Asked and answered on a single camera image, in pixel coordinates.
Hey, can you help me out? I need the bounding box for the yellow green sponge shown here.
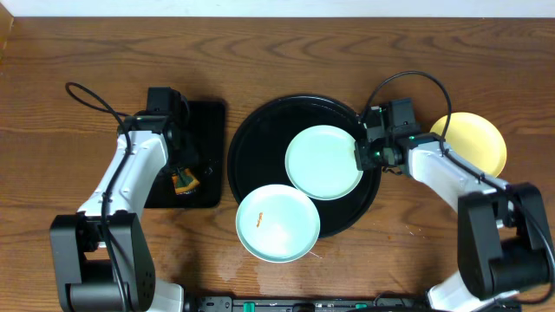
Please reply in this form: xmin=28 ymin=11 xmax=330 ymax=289
xmin=172 ymin=168 xmax=200 ymax=195

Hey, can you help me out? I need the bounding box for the mint plate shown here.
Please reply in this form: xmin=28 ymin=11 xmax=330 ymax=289
xmin=235 ymin=185 xmax=320 ymax=263
xmin=284 ymin=125 xmax=363 ymax=201

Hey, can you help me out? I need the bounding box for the yellow plate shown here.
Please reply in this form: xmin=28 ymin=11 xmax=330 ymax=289
xmin=446 ymin=112 xmax=507 ymax=177

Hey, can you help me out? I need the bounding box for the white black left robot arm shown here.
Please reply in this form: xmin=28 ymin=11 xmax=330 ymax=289
xmin=49 ymin=104 xmax=196 ymax=312

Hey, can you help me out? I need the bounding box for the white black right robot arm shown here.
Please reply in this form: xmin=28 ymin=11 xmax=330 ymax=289
xmin=355 ymin=101 xmax=554 ymax=311

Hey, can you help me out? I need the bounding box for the rectangular black tray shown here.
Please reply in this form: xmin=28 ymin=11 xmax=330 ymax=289
xmin=145 ymin=101 xmax=225 ymax=209

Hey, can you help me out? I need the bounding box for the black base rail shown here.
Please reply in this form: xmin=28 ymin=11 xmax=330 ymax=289
xmin=182 ymin=296 xmax=434 ymax=312

